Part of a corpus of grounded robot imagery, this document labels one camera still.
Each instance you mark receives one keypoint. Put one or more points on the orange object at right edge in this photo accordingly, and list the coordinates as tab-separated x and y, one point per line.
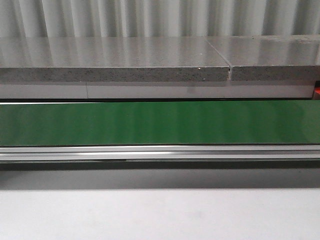
316	92

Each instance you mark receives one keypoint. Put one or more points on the grey pleated curtain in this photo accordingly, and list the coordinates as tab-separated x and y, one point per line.
155	18

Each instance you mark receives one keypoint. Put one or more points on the grey speckled stone counter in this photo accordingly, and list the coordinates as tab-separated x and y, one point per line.
206	67

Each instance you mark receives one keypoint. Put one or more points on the aluminium conveyor frame rail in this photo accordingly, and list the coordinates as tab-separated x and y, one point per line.
221	156

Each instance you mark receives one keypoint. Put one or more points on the green conveyor belt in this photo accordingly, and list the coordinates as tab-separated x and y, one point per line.
161	123

